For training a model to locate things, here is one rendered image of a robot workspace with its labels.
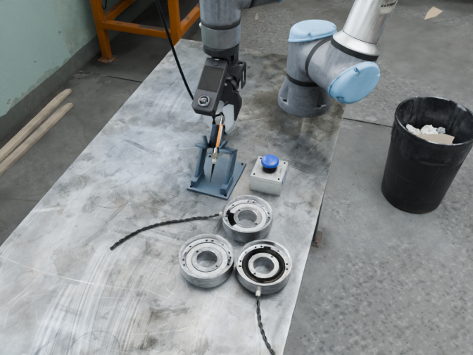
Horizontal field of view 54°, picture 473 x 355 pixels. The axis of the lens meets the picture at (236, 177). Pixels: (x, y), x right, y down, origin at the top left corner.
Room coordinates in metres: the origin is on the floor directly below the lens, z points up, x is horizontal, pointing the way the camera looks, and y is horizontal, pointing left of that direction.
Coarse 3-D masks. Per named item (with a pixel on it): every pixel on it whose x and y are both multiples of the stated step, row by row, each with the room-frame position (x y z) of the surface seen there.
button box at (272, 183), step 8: (256, 168) 0.78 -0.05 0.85; (264, 168) 0.77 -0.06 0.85; (272, 168) 0.77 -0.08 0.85; (280, 168) 0.78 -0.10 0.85; (256, 176) 0.75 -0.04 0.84; (264, 176) 0.75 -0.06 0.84; (272, 176) 0.75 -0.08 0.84; (280, 176) 0.75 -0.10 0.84; (256, 184) 0.75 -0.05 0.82; (264, 184) 0.74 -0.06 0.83; (272, 184) 0.74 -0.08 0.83; (280, 184) 0.73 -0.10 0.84; (264, 192) 0.74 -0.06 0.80; (272, 192) 0.74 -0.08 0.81; (280, 192) 0.74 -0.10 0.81
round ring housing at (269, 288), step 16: (256, 240) 0.57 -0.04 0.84; (240, 256) 0.54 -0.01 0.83; (256, 256) 0.54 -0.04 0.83; (272, 256) 0.54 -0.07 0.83; (288, 256) 0.54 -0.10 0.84; (240, 272) 0.50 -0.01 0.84; (256, 272) 0.51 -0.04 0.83; (272, 272) 0.51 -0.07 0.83; (288, 272) 0.50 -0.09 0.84; (256, 288) 0.47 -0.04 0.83; (272, 288) 0.47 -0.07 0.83
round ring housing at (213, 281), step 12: (192, 240) 0.58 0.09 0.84; (204, 240) 0.58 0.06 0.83; (216, 240) 0.58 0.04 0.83; (180, 252) 0.54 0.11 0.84; (204, 252) 0.56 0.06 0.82; (216, 252) 0.55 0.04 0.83; (228, 252) 0.55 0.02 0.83; (180, 264) 0.52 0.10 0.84; (192, 264) 0.53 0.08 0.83; (216, 264) 0.52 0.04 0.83; (192, 276) 0.49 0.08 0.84; (216, 276) 0.49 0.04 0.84; (228, 276) 0.51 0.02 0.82
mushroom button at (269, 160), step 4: (264, 156) 0.78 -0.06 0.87; (268, 156) 0.78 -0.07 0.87; (272, 156) 0.78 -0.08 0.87; (276, 156) 0.79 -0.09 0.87; (264, 160) 0.77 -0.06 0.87; (268, 160) 0.77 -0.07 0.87; (272, 160) 0.77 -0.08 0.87; (276, 160) 0.77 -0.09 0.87; (264, 164) 0.76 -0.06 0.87; (268, 164) 0.76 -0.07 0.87; (272, 164) 0.76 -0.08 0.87; (276, 164) 0.76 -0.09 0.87; (268, 168) 0.77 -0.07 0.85
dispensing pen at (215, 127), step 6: (222, 114) 0.83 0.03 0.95; (222, 120) 0.83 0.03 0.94; (216, 126) 0.81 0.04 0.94; (216, 132) 0.80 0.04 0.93; (210, 138) 0.80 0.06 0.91; (216, 138) 0.79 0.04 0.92; (210, 144) 0.79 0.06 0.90; (216, 150) 0.79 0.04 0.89; (216, 156) 0.78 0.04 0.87; (210, 180) 0.76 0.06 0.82
